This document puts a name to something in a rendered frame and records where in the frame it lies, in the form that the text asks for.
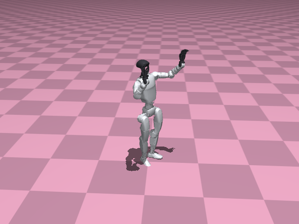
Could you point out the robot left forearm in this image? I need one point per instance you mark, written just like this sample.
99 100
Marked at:
177 68

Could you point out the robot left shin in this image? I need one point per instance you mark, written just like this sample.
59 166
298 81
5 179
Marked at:
153 143

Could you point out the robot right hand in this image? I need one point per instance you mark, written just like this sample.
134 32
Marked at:
144 75

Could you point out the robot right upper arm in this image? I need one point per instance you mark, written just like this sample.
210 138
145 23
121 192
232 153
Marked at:
135 87

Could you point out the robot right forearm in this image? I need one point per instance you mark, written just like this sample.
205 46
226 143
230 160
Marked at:
141 88

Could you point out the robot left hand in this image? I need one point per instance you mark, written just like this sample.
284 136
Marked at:
182 56

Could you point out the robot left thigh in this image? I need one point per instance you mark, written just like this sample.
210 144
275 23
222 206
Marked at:
158 119

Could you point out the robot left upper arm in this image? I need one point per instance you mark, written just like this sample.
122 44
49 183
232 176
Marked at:
162 75

